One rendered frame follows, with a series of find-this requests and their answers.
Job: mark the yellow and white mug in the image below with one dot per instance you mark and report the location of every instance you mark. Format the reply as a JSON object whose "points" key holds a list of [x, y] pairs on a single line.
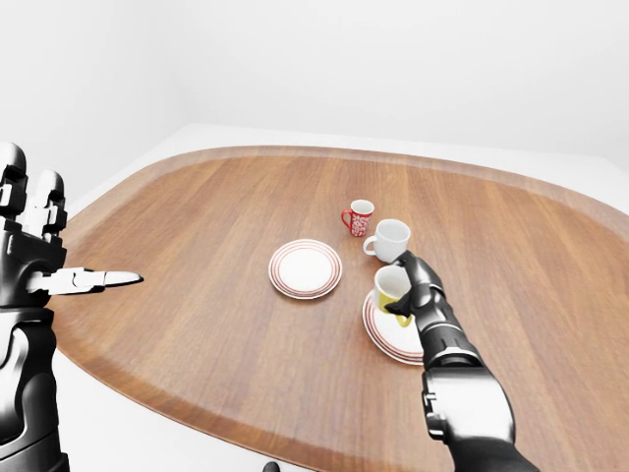
{"points": [[389, 284]]}

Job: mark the red patterned mug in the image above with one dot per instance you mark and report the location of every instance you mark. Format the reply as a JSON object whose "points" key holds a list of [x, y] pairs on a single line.
{"points": [[360, 221]]}

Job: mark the small dark shape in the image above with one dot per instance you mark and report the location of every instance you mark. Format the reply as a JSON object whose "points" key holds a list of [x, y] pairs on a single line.
{"points": [[270, 467]]}

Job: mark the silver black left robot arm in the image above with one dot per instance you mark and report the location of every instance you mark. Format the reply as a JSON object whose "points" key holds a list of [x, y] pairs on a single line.
{"points": [[29, 393]]}

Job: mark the white plate with red rings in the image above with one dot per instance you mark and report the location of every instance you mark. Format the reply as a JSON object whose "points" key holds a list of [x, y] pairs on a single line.
{"points": [[304, 268], [393, 340]]}

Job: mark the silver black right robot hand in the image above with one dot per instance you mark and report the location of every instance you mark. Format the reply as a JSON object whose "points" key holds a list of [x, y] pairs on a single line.
{"points": [[430, 295]]}

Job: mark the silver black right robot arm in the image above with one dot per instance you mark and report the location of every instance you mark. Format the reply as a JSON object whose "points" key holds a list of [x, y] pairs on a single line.
{"points": [[467, 403]]}

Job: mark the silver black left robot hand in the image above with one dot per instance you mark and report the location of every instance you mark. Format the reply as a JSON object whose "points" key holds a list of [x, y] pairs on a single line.
{"points": [[29, 255]]}

